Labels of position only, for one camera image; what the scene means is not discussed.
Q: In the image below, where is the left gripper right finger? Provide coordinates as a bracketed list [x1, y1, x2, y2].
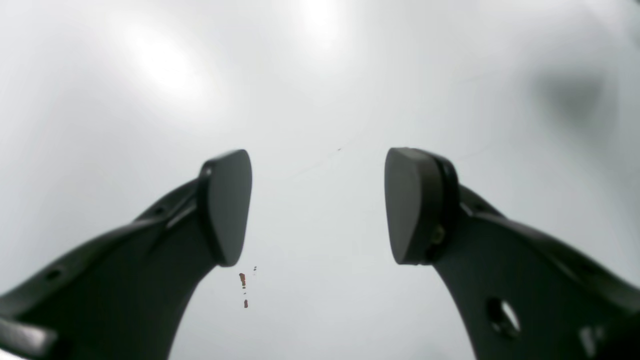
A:
[384, 147, 640, 360]

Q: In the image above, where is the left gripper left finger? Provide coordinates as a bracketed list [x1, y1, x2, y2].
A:
[1, 149, 252, 360]

